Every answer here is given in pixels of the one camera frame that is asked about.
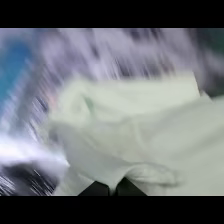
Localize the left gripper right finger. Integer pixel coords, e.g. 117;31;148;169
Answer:
114;176;148;197

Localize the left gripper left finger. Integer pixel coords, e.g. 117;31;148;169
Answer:
77;180;111;197

